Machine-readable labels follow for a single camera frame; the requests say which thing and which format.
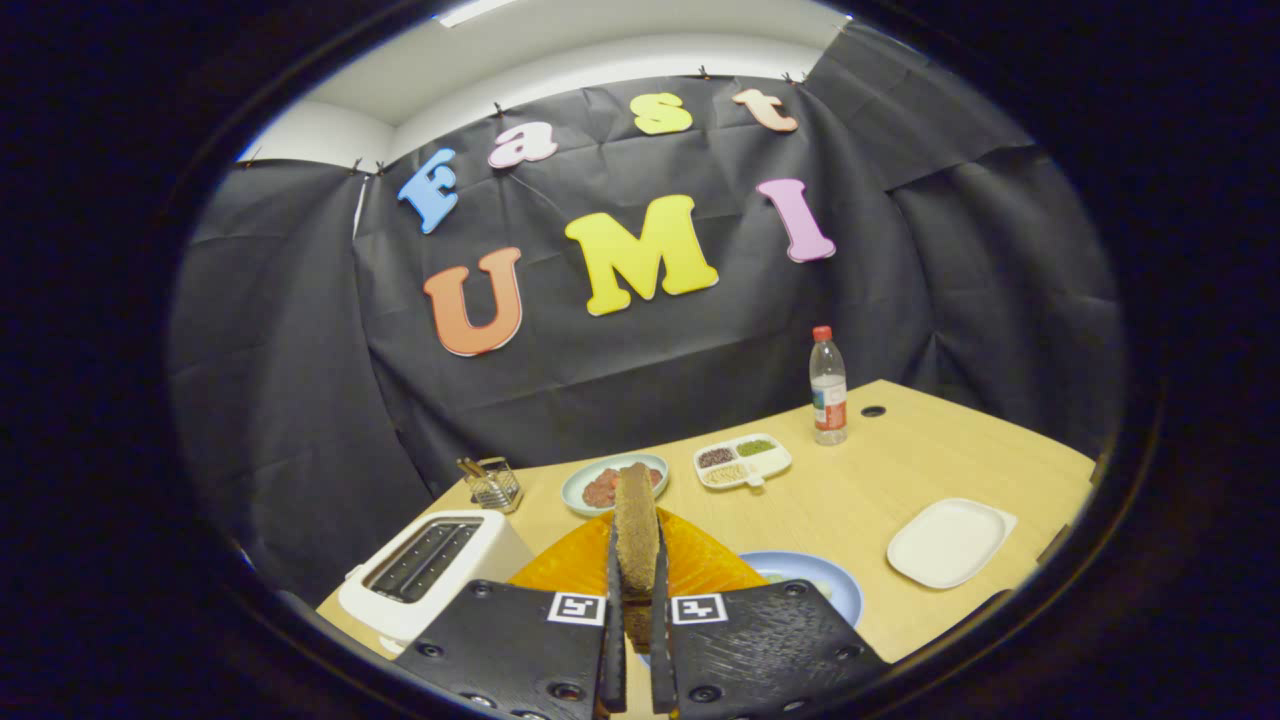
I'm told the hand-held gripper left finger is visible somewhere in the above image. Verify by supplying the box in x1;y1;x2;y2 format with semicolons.
393;510;629;720

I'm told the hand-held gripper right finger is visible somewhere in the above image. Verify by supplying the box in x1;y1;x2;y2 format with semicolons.
650;508;891;720

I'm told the brown toast slice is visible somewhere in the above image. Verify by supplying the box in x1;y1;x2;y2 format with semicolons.
613;462;661;651

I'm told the white toaster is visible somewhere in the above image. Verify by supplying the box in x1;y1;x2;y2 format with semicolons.
338;509;536;656

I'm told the pale green plate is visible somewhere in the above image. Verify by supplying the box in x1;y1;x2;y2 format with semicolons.
561;453;670;518

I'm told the pile of red food slices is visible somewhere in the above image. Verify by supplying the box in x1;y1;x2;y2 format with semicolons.
582;465;663;509

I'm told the blue plate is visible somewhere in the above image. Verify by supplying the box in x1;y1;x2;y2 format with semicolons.
740;551;864;629

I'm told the white divided seed dish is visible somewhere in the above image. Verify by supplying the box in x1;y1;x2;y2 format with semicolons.
693;433;793;491

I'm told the white rectangular plate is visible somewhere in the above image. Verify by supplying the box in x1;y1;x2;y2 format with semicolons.
886;498;1019;590

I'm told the clear water bottle red cap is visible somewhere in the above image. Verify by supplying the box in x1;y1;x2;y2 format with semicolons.
809;325;849;447

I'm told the ceiling light panel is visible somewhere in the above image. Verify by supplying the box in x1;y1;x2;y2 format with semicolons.
438;0;521;29

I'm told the small wire basket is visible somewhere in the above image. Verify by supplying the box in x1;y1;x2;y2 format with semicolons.
457;456;523;515

